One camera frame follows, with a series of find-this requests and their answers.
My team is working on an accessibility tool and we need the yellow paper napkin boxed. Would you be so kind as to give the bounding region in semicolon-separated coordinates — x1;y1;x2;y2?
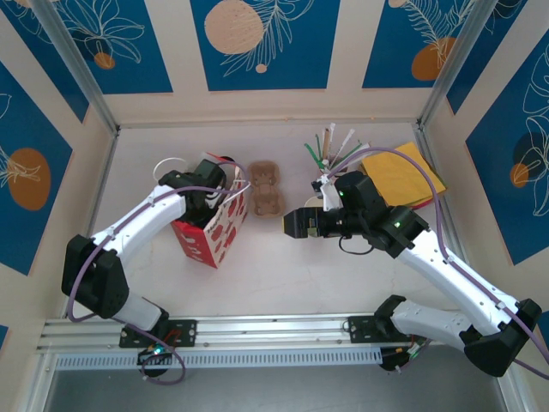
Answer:
361;141;447;203

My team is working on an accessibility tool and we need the red floral paper bag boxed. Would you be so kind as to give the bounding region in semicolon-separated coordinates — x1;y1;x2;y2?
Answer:
152;149;252;270

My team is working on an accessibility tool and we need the brown pulp cup carrier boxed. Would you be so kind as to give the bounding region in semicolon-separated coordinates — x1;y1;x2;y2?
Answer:
247;160;285;218

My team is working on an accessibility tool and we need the red paper napkin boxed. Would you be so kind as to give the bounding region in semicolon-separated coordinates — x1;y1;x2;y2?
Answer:
407;195;443;211

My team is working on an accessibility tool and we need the black mounting plate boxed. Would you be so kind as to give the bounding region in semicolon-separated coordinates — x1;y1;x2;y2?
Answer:
118;318;199;348
347;315;426;344

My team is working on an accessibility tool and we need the small circuit board green light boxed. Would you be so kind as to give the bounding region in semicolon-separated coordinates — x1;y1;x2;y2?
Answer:
136;345;172;367
379;342;430;373

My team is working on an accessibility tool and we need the purple cable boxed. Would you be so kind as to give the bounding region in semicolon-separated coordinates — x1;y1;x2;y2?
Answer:
326;146;549;382
65;159;249;386

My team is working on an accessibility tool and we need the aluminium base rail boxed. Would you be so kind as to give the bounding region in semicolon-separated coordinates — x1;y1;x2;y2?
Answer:
38;314;510;349

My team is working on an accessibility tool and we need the white slotted cable duct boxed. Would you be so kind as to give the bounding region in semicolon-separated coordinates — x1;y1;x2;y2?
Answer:
54;348;383;371

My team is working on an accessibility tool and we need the aluminium frame post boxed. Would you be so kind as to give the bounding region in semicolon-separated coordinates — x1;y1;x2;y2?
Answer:
418;0;503;130
32;0;120;135

